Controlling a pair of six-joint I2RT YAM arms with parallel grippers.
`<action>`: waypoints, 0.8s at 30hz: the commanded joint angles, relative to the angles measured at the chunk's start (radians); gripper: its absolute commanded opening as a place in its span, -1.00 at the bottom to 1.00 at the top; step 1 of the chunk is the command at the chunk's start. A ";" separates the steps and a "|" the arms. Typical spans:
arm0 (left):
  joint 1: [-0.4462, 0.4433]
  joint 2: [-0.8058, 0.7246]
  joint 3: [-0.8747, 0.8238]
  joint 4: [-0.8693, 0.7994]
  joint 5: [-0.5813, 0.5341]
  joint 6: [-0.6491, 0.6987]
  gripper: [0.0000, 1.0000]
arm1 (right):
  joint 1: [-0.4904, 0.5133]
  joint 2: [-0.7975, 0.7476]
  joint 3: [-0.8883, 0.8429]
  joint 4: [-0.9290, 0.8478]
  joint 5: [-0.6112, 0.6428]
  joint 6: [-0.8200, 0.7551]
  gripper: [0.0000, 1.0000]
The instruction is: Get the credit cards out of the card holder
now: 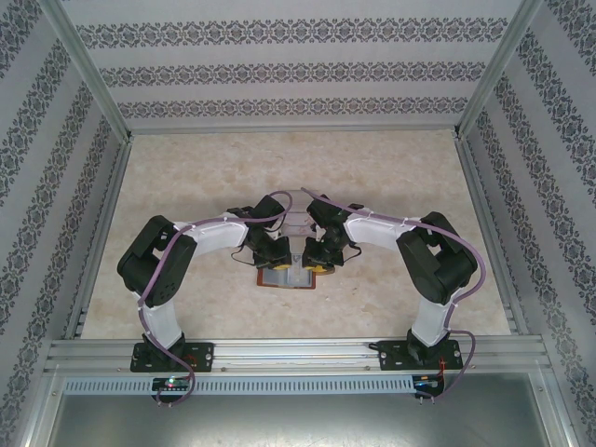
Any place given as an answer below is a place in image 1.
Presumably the clear acrylic card stand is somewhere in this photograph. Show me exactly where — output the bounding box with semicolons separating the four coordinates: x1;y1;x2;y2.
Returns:
278;188;314;241

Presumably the aluminium frame post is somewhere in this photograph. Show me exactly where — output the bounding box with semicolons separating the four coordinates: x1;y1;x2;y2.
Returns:
452;0;547;141
36;0;136;143

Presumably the grey metal panel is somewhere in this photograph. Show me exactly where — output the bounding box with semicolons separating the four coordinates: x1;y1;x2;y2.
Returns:
44;367;572;447

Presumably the brown leather card holder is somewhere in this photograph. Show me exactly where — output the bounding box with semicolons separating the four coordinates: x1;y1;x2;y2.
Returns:
255;265;337;291

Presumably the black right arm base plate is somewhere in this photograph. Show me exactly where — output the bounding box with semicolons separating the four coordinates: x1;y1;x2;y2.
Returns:
377;338;465;373

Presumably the aluminium side rail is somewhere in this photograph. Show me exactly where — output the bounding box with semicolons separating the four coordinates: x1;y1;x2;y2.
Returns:
62;134;136;341
454;134;530;336

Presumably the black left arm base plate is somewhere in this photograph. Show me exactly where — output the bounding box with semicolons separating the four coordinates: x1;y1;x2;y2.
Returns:
129;342;216;373

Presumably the aluminium mounting rail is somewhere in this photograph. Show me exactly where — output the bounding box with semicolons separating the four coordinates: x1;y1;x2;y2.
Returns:
44;337;549;373

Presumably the grey slotted cable duct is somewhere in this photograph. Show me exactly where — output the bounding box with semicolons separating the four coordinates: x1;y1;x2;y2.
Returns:
62;374;415;395

